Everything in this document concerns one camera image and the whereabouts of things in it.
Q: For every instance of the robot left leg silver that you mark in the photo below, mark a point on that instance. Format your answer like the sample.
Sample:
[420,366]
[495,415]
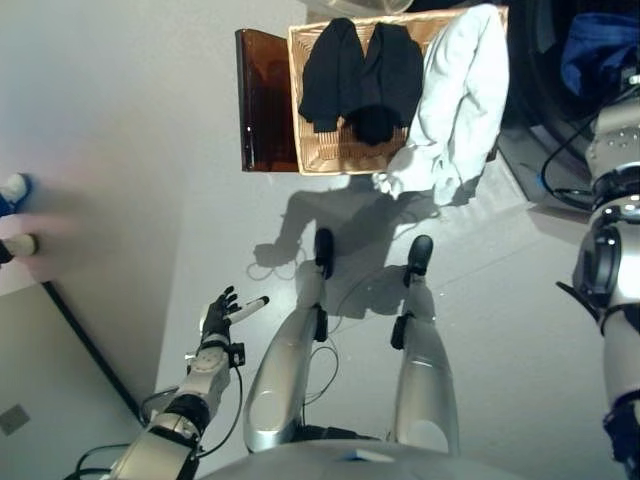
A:
[280,380]

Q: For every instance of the black garment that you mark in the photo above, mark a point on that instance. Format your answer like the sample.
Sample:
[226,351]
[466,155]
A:
[330,75]
[390,75]

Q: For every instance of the blue garment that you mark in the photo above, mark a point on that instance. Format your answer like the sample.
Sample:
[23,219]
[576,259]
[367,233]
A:
[595,55]

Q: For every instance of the robot right arm silver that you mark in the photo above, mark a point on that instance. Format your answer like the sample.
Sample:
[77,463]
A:
[620,320]

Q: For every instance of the flat rectangular wicker basket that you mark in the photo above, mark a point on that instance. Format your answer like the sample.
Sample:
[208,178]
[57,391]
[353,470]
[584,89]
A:
[320,150]

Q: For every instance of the robot left hand black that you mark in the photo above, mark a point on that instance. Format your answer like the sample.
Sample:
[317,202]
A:
[217,325]

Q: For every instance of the robot left arm silver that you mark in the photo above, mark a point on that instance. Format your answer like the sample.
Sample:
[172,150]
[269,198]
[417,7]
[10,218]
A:
[200,380]

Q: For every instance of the brown amber acrylic stool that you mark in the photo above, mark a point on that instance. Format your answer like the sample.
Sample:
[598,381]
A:
[265,100]

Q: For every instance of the white garment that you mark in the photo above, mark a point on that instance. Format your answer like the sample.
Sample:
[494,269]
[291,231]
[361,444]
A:
[465,100]

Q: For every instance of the grey wall socket plate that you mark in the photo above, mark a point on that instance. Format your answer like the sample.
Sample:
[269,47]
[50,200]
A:
[14,419]

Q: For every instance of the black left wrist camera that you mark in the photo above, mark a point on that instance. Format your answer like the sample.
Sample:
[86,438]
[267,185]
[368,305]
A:
[239,355]

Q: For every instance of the dark grey washing machine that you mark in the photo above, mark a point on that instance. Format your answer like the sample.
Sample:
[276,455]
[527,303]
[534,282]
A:
[525,75]

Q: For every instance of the robot torso grey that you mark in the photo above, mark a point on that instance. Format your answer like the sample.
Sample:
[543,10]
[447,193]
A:
[350,467]

